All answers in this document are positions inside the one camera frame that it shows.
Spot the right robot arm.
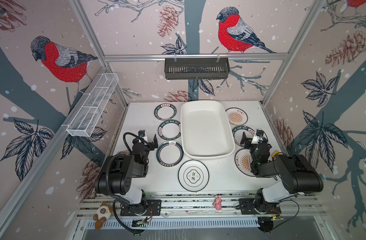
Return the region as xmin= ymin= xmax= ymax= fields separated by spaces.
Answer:
xmin=240 ymin=130 xmax=324 ymax=211

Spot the horizontal aluminium frame bar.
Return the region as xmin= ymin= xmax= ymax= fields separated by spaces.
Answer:
xmin=104 ymin=53 xmax=289 ymax=63

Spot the brown white plush toy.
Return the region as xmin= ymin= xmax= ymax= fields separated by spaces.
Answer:
xmin=93 ymin=202 xmax=114 ymax=230

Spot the black hanging wire basket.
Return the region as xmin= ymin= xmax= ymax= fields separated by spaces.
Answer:
xmin=165 ymin=58 xmax=230 ymax=80

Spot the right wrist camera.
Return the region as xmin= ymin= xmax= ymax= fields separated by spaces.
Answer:
xmin=251 ymin=130 xmax=268 ymax=145

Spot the green red rim plate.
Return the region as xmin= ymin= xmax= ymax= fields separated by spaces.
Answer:
xmin=156 ymin=141 xmax=184 ymax=167

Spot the black corrugated cable hose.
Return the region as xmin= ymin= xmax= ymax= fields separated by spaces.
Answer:
xmin=103 ymin=131 xmax=154 ymax=235

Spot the white plate with green emblem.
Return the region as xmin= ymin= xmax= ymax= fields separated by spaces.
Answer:
xmin=178 ymin=160 xmax=209 ymax=192

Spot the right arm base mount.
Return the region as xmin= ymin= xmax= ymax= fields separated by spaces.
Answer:
xmin=238 ymin=198 xmax=281 ymax=215

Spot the pink toy figure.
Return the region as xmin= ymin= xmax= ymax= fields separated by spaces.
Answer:
xmin=212 ymin=196 xmax=222 ymax=211

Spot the orange sunburst plate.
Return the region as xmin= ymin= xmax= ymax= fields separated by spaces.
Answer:
xmin=234 ymin=149 xmax=254 ymax=177
xmin=225 ymin=108 xmax=248 ymax=126

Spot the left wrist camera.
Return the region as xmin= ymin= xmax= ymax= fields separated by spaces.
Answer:
xmin=138 ymin=130 xmax=148 ymax=142

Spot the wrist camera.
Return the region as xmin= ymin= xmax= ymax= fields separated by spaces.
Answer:
xmin=251 ymin=130 xmax=268 ymax=145
xmin=138 ymin=130 xmax=148 ymax=142

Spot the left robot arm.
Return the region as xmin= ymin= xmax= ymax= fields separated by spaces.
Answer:
xmin=94 ymin=131 xmax=159 ymax=215

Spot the white plastic bin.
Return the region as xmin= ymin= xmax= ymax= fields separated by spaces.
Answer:
xmin=181 ymin=100 xmax=235 ymax=160

